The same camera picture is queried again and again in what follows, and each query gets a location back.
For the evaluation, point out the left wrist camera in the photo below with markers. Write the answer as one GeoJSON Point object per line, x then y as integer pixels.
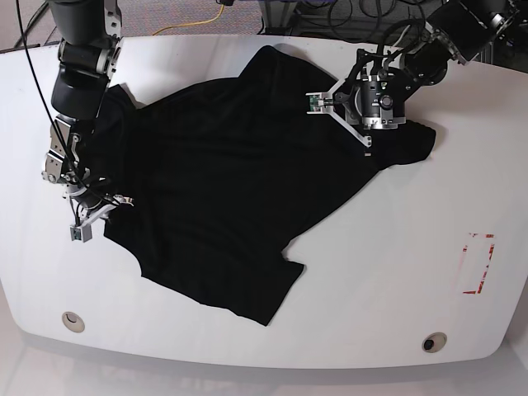
{"type": "Point", "coordinates": [316, 103]}

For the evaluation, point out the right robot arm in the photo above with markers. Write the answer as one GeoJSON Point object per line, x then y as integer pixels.
{"type": "Point", "coordinates": [88, 135]}

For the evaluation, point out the table cable grommet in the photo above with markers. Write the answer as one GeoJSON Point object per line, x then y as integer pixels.
{"type": "Point", "coordinates": [434, 342]}
{"type": "Point", "coordinates": [73, 322]}

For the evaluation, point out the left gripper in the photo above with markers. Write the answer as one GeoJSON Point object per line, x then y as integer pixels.
{"type": "Point", "coordinates": [361, 103]}

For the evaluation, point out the right table cable grommet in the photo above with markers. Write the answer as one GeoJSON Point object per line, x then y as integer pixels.
{"type": "Point", "coordinates": [434, 342]}

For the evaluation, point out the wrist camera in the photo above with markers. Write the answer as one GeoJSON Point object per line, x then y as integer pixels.
{"type": "Point", "coordinates": [81, 233]}
{"type": "Point", "coordinates": [316, 103]}

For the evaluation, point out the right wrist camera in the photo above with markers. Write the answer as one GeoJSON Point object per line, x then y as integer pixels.
{"type": "Point", "coordinates": [81, 233]}

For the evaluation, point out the left table cable grommet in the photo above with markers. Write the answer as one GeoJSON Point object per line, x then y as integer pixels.
{"type": "Point", "coordinates": [73, 322]}

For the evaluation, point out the black t-shirt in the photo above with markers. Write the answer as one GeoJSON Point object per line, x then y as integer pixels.
{"type": "Point", "coordinates": [224, 174]}

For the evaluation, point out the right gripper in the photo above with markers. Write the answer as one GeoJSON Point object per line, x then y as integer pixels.
{"type": "Point", "coordinates": [87, 206]}

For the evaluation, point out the red tape rectangle marking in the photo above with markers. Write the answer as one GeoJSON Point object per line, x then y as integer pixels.
{"type": "Point", "coordinates": [476, 258]}

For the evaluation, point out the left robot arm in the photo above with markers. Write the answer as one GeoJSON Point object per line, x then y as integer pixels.
{"type": "Point", "coordinates": [410, 54]}

